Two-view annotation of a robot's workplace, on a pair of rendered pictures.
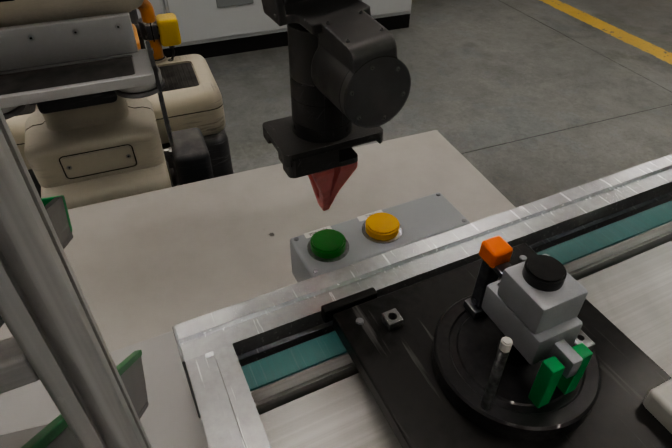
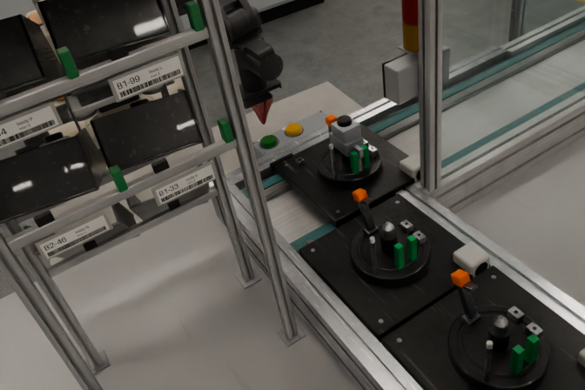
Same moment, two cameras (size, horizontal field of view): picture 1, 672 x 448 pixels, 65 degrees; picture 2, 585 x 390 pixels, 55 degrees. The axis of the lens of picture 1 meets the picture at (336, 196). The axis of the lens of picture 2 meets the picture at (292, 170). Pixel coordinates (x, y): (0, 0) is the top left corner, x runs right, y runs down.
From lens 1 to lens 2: 77 cm
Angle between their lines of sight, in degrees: 1
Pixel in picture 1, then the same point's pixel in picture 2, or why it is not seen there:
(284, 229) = not seen: hidden behind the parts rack
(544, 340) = (347, 144)
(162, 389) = (205, 220)
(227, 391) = (236, 198)
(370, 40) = (264, 50)
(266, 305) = not seen: hidden behind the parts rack
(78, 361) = (209, 134)
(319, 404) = (275, 202)
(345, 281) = (279, 154)
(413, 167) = (314, 104)
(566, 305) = (352, 130)
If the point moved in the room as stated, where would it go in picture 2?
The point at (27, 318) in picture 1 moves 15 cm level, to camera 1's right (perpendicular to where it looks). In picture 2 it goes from (201, 122) to (292, 104)
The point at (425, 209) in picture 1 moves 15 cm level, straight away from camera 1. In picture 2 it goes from (314, 118) to (319, 88)
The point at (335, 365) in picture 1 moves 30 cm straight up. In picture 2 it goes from (279, 186) to (254, 67)
